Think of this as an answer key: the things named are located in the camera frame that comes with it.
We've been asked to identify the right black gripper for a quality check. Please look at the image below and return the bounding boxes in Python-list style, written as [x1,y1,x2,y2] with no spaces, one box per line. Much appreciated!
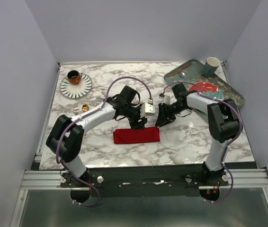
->
[155,101,188,127]

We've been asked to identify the red cloth napkin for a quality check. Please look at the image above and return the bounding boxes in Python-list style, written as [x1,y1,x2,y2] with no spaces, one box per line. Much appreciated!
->
[113,127,160,144]

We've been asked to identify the gold spoon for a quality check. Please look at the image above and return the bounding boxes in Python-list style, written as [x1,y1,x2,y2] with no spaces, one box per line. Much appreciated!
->
[81,104,90,140]

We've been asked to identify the silver fork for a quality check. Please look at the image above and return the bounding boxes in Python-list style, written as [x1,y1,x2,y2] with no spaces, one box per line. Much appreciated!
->
[73,104,80,115]

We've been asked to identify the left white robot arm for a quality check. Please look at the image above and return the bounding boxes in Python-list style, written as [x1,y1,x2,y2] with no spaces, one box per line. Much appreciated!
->
[46,86,148,187]

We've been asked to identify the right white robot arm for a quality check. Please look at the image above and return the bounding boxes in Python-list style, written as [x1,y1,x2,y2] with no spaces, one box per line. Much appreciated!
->
[155,82,243,185]

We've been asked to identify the silver spoon on tray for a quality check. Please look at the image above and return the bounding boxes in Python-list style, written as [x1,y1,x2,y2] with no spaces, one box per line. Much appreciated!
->
[176,71,186,78]

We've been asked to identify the red blue patterned plate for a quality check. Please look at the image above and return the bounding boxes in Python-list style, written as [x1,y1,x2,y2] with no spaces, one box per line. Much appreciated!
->
[188,82,224,100]

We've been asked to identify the green floral tray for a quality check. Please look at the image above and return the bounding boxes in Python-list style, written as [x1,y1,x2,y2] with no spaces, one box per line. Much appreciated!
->
[164,59,245,107]

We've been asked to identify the striped white saucer plate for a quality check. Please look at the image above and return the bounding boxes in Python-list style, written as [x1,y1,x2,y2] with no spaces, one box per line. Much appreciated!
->
[60,73,93,99]

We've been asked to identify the dark green white cup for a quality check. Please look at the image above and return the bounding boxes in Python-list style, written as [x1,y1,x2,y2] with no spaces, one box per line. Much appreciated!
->
[202,56,220,78]

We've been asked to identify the brown black teacup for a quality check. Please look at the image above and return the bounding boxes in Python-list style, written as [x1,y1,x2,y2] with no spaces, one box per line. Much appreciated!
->
[67,70,82,85]

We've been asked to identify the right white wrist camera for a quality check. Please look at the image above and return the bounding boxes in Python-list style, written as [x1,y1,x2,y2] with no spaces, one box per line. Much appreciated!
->
[159,92,170,105]

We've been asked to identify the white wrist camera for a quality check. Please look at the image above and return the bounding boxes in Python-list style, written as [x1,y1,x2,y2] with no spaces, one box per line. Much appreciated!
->
[159,92,170,105]
[140,98,155,117]

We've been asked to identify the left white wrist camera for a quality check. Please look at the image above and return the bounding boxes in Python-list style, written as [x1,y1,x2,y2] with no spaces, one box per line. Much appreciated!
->
[140,98,155,117]

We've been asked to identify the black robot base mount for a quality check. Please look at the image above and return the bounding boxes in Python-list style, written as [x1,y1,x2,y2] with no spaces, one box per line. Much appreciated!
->
[60,164,233,207]

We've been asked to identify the aluminium rail frame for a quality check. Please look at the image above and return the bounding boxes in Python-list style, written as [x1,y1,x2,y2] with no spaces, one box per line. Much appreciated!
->
[11,162,268,227]

